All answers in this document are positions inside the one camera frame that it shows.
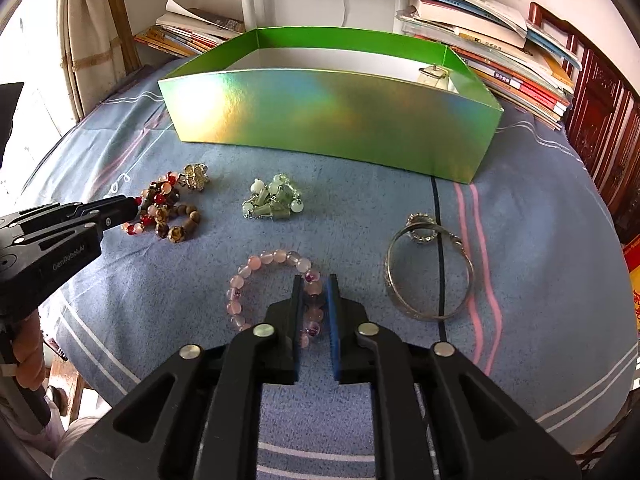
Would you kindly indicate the right book stack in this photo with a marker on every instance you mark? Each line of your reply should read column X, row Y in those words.
column 514, row 58

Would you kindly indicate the beige curtain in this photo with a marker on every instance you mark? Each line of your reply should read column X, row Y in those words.
column 97, row 50

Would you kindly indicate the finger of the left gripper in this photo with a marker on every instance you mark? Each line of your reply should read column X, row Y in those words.
column 116, row 210

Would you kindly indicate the carved wooden headboard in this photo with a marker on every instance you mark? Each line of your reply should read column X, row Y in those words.
column 603, row 126

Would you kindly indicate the left book stack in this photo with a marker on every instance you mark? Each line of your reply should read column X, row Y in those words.
column 184, row 32

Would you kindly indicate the blue striped bed sheet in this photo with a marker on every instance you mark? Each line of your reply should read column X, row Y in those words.
column 168, row 322

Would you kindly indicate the pale green bead cluster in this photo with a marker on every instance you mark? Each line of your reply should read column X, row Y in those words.
column 276, row 199

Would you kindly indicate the green cardboard box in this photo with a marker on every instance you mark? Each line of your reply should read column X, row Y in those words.
column 342, row 92

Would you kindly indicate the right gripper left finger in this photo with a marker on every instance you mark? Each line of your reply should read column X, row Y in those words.
column 282, row 363

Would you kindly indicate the silver bangle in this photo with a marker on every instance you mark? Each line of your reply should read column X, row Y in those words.
column 428, row 274

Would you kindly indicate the cream white watch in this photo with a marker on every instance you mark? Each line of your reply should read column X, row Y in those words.
column 436, row 76

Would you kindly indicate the gold flower brooch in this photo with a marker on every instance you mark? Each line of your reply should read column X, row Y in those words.
column 194, row 176

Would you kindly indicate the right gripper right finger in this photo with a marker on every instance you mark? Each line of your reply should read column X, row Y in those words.
column 354, row 356

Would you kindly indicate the book stack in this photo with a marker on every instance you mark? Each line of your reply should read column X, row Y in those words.
column 514, row 58
column 184, row 32

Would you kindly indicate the red yellow bag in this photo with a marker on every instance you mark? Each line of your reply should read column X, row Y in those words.
column 632, row 258

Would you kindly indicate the person's left hand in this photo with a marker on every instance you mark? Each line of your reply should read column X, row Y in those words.
column 28, row 351

